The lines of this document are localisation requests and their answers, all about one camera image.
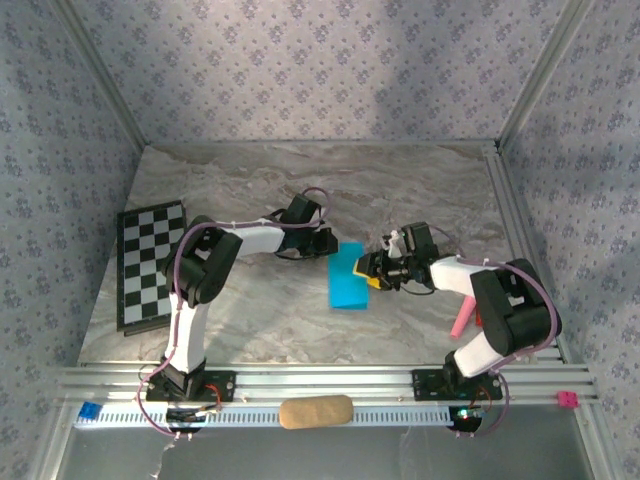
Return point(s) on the long aluminium mounting rail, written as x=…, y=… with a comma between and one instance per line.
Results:
x=320, y=382

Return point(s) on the black and white checkerboard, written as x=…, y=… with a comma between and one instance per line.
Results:
x=150, y=265

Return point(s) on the blue paper sheet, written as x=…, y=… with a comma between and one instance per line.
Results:
x=345, y=287

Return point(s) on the tan cork block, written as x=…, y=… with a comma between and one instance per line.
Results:
x=315, y=411

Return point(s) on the aluminium frame post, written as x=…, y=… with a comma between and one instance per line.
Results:
x=541, y=75
x=102, y=75

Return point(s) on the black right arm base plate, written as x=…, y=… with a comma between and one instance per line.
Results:
x=427, y=385

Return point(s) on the black controller board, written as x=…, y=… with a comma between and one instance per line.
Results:
x=185, y=416
x=465, y=417

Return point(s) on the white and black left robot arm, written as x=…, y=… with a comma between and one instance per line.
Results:
x=255, y=240

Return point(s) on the small blue tag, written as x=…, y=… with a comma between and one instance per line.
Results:
x=90, y=410

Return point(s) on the aluminium side rail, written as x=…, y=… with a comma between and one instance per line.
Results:
x=505, y=200

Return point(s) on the small red object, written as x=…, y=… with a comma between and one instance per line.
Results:
x=478, y=317

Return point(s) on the small magenta block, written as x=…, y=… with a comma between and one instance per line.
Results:
x=568, y=399

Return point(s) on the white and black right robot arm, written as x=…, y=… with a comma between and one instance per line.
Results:
x=450, y=275

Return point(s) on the pink cylinder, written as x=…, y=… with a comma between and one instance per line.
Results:
x=462, y=317

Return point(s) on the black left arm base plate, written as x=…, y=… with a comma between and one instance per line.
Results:
x=222, y=387

